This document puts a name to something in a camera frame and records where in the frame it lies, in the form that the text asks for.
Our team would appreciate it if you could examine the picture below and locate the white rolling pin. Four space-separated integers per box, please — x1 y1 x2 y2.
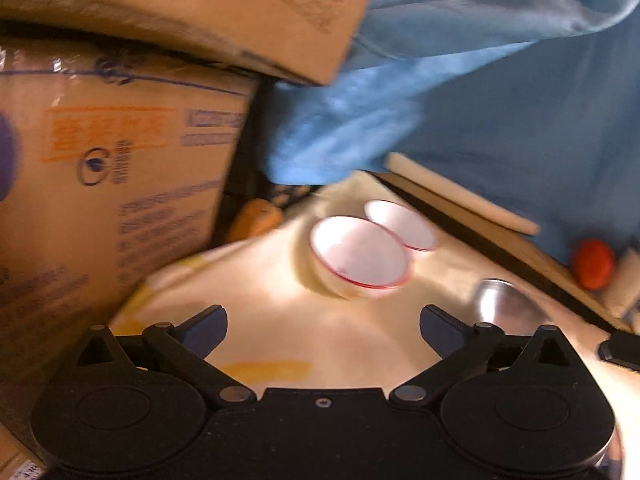
384 152 542 236

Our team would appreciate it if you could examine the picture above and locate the cardboard box red print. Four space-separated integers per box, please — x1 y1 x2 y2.
0 0 391 87

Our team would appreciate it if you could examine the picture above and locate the cream paper table cover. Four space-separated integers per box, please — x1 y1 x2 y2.
107 170 640 466

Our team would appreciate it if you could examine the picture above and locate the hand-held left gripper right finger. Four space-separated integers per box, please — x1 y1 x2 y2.
389 304 581 408

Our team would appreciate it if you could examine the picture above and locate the small steel bowl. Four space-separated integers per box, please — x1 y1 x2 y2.
472 278 549 337

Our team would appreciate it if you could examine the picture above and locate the white thermos cup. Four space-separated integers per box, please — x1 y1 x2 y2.
601 247 640 319

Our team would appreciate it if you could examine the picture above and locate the small cardboard box white label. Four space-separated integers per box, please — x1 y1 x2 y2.
0 424 47 480

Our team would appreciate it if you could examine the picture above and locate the large cardboard box blue logo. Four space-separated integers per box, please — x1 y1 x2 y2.
0 22 262 442

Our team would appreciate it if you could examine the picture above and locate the red tomato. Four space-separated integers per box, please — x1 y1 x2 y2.
572 238 616 291

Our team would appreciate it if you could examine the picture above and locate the orange rounded object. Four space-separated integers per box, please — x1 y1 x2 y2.
227 198 285 245

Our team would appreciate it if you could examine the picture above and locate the wooden shelf board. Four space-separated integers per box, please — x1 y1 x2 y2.
370 172 640 334

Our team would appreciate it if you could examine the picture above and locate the white red-rimmed bowl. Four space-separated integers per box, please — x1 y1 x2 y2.
363 199 441 254
308 215 414 302

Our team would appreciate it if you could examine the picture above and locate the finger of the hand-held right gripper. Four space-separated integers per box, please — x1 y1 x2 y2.
597 330 640 372

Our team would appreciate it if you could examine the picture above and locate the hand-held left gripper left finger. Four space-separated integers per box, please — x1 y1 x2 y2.
75 304 257 408

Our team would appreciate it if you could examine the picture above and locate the light blue coat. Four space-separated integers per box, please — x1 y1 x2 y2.
260 0 640 267

